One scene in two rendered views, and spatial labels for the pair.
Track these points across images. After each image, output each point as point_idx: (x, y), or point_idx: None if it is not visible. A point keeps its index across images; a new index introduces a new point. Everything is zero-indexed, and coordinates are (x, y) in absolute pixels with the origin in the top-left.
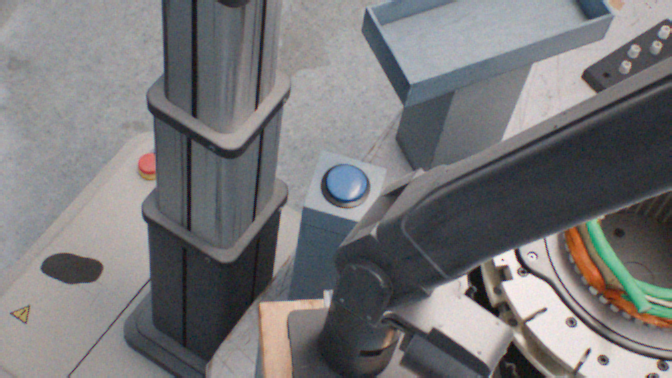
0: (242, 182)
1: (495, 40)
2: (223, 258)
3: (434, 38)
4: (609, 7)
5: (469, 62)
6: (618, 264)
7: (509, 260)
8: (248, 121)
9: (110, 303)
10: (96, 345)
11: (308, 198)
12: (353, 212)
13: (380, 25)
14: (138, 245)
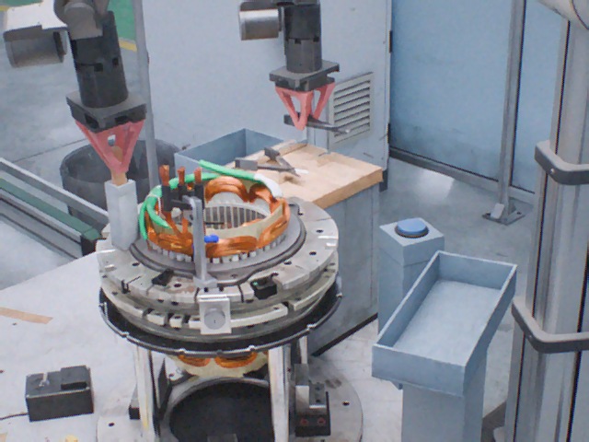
0: (513, 365)
1: (435, 331)
2: (499, 428)
3: (470, 310)
4: (381, 345)
5: (422, 273)
6: (228, 168)
7: (288, 198)
8: (526, 310)
9: None
10: None
11: (421, 219)
12: (393, 226)
13: (494, 261)
14: None
